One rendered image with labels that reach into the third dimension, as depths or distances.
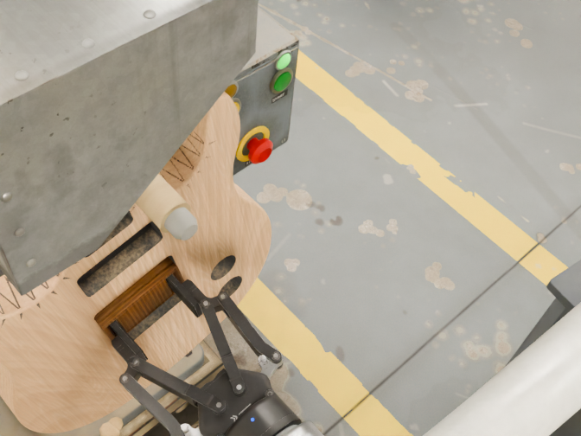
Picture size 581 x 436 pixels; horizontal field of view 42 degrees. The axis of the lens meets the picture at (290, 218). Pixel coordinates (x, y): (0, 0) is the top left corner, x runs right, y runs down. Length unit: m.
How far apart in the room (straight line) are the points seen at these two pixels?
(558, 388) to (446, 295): 1.56
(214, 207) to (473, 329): 1.40
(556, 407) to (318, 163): 1.82
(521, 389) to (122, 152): 0.32
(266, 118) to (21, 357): 0.48
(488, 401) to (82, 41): 0.36
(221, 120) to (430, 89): 1.97
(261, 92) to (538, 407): 0.59
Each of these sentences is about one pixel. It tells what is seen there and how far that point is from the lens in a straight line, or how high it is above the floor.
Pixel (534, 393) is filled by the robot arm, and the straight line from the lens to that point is 0.57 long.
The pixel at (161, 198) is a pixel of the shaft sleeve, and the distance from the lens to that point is 0.64.
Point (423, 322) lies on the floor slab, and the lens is 2.08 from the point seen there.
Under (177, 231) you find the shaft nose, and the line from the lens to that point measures 0.63.
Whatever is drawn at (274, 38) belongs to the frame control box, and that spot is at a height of 1.12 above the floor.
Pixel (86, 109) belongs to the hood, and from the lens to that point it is 0.38.
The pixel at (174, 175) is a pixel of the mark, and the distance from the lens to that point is 0.73.
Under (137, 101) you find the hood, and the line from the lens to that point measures 0.40.
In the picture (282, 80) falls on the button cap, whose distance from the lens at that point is 1.01.
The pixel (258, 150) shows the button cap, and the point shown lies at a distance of 1.04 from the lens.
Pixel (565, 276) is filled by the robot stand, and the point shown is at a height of 0.70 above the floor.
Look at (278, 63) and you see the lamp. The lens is 0.98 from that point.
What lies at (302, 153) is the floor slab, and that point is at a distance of 2.35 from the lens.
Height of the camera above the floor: 1.77
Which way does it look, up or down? 54 degrees down
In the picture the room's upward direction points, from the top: 8 degrees clockwise
